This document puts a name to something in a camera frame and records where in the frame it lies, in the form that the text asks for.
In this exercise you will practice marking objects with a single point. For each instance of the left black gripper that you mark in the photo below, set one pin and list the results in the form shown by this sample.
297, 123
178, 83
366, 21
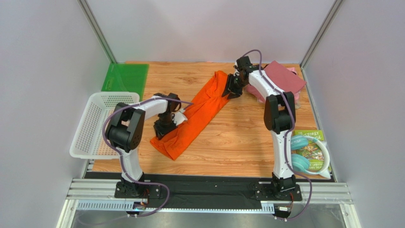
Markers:
160, 131

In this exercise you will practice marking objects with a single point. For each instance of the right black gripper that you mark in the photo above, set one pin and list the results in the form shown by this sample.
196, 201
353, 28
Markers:
233, 85

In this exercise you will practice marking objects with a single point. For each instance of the orange t shirt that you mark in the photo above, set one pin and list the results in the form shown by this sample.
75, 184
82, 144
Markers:
206, 104

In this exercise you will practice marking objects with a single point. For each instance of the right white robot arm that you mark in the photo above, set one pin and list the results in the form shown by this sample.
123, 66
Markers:
279, 119

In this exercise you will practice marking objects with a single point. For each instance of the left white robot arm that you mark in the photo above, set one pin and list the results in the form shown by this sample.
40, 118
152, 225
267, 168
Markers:
124, 130

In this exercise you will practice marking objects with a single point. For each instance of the folded maroon t shirt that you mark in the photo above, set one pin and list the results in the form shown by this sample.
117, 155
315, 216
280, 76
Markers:
276, 72

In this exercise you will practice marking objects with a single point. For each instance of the green cutting mat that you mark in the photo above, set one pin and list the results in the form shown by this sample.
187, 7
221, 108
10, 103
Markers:
123, 77

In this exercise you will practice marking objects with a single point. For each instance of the white plastic basket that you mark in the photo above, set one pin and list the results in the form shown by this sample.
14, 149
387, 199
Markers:
88, 141

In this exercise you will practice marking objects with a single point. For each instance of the teal headphones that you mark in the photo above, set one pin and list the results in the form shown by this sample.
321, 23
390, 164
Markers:
300, 151

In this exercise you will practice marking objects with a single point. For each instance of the green picture book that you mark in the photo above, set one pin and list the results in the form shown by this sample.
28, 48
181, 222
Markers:
313, 148

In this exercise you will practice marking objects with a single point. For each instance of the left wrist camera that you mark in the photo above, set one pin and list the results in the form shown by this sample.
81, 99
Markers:
179, 117

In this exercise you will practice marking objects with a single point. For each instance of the aluminium frame rail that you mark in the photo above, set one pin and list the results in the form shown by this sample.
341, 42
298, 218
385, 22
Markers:
89, 203

